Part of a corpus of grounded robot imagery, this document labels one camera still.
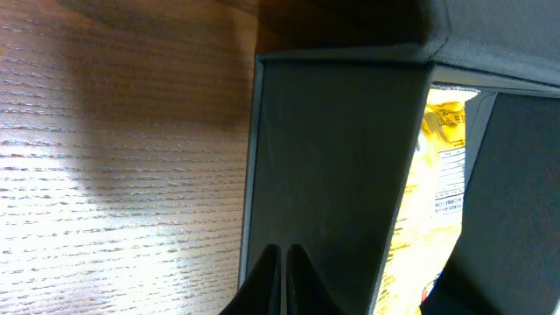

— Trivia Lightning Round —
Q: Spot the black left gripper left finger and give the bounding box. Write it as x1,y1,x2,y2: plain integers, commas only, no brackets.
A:
220,244,281,315

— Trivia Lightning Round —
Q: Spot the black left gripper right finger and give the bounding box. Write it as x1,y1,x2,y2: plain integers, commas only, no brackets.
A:
286,244,343,315

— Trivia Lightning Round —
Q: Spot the yellow snack bag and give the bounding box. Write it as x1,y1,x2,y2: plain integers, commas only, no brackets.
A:
373,86,479,315

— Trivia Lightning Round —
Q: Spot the black box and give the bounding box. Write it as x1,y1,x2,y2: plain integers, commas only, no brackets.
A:
237,1,559,314

